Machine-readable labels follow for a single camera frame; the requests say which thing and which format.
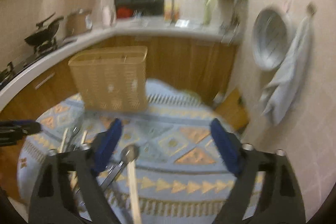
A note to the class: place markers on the metal spoon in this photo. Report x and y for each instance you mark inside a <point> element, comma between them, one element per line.
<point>129,154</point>

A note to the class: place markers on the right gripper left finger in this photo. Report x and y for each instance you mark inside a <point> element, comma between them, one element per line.
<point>52,199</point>

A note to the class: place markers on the wooden chopstick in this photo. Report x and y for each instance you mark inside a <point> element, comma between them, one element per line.
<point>133,193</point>

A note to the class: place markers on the metal steamer tray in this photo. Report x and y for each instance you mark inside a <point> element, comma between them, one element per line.
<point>272,34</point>

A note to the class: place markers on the brown rice cooker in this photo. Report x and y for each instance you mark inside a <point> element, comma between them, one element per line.
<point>79,22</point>

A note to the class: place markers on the black frying pan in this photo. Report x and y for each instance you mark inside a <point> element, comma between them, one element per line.
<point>44,33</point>

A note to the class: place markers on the wooden cutting board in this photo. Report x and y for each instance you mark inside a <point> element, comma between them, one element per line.
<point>233,110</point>

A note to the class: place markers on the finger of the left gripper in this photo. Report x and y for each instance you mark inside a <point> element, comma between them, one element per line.
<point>14,131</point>

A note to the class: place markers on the beige slotted utensil basket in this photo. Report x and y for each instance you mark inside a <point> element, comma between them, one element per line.
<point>111,79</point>

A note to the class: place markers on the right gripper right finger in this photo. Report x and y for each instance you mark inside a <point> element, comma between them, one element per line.
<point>280,199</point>

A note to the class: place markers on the blue patterned tablecloth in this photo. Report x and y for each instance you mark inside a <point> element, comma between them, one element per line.
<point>181,177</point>

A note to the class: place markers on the red bowl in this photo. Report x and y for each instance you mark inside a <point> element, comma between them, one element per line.
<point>124,12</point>

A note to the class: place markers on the black gas stove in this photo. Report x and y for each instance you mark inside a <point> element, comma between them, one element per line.
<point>46,48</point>

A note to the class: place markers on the white countertop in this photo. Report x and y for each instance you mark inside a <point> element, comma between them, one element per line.
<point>151,26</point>

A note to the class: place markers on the grey hanging towel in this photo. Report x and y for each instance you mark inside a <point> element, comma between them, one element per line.
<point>279,94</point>

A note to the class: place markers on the wooden kitchen cabinet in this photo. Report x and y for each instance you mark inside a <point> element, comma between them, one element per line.
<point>202,66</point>

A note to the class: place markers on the white electric kettle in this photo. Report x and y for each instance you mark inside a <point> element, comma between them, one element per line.
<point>107,16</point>

